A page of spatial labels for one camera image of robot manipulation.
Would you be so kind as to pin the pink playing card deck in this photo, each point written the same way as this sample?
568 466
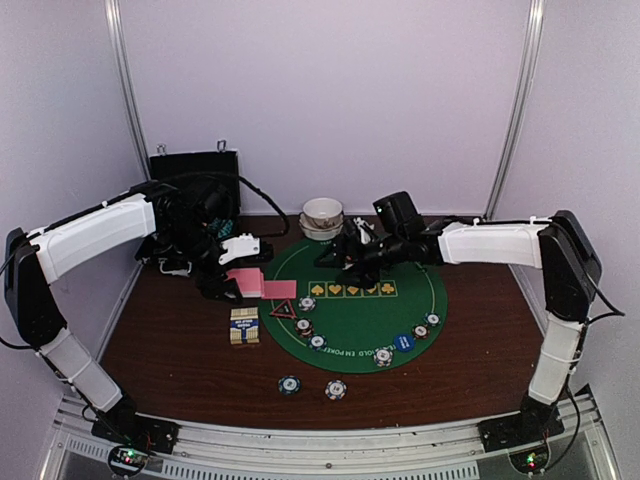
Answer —
249 281

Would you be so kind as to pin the right aluminium post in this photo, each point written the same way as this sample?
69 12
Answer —
525 79

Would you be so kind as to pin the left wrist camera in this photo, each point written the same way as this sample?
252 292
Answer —
242 246

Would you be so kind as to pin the lower white ceramic bowl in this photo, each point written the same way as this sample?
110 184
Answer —
315 233

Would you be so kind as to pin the left aluminium post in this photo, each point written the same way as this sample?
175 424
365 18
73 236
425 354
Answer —
117 38

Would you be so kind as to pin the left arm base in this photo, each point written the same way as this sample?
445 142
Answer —
131 453

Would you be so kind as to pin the blue round dealer button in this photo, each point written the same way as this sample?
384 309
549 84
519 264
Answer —
404 343

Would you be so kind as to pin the dark chips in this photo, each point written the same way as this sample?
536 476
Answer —
432 319
317 342

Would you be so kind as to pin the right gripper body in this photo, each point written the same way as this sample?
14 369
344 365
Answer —
373 258

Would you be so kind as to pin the teal chip stack in case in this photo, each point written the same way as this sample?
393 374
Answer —
221 228

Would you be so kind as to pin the black poker chip case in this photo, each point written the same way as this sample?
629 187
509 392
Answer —
200 170

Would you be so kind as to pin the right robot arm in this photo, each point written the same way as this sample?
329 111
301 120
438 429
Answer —
556 245

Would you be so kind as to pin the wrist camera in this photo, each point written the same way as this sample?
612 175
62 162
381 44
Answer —
242 246
397 212

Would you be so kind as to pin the aluminium front rail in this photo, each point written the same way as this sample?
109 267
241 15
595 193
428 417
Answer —
452 450

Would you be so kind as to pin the round green poker mat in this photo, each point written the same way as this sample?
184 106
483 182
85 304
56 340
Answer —
355 322

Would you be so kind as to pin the dark blue chip stack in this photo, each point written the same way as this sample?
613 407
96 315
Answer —
289 385

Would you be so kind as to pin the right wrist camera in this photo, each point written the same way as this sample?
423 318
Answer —
397 212

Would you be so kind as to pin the pink card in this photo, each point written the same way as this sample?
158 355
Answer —
279 289

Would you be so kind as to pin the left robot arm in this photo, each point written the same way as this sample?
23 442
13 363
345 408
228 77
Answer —
35 260

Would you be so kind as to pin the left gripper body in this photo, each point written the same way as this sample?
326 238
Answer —
209 282

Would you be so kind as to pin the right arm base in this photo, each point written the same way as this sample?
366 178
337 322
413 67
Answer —
526 444

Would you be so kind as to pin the light blue chip stack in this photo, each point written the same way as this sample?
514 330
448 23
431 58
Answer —
335 390

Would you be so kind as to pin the black red triangle all-in marker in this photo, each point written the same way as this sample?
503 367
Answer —
285 310

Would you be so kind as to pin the white ceramic bowl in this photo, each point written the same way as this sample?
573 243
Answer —
315 233
323 211

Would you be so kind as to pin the brown chips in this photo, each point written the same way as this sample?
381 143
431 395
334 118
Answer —
420 332
304 327

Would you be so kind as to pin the upper white ceramic bowl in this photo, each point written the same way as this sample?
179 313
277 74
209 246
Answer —
323 211

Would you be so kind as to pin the gold blue card box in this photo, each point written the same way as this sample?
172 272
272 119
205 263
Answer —
244 326

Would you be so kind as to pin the aluminium post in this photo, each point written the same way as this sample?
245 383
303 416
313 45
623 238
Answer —
117 38
525 79

